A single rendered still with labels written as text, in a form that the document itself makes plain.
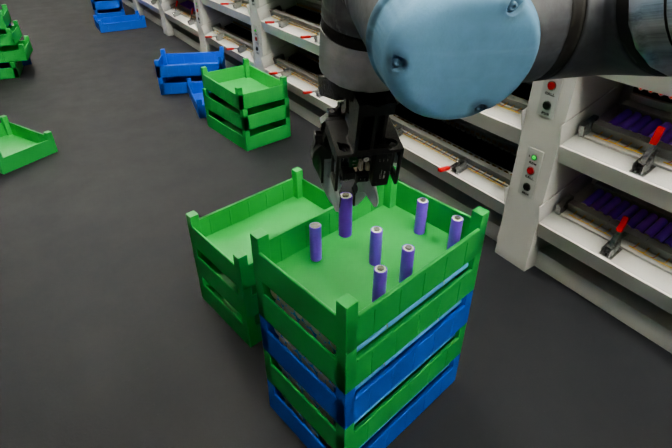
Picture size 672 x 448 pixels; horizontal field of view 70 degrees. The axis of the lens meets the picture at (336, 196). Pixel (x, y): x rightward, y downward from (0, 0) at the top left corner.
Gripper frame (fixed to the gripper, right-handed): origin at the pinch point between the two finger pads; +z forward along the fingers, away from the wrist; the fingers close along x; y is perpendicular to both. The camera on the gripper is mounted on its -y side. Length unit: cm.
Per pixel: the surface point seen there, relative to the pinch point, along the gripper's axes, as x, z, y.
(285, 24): 10, 47, -135
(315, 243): -3.4, 11.8, -1.6
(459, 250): 17.0, 10.3, 4.4
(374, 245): 5.0, 11.0, 0.9
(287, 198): -3, 42, -39
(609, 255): 60, 33, -4
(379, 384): 3.1, 23.9, 16.3
